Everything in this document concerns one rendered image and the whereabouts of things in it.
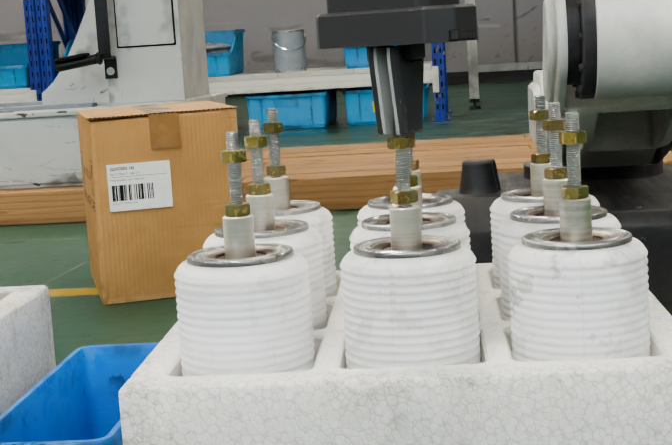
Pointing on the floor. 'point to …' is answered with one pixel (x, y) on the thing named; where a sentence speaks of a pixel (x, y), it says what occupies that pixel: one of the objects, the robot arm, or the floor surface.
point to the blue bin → (76, 399)
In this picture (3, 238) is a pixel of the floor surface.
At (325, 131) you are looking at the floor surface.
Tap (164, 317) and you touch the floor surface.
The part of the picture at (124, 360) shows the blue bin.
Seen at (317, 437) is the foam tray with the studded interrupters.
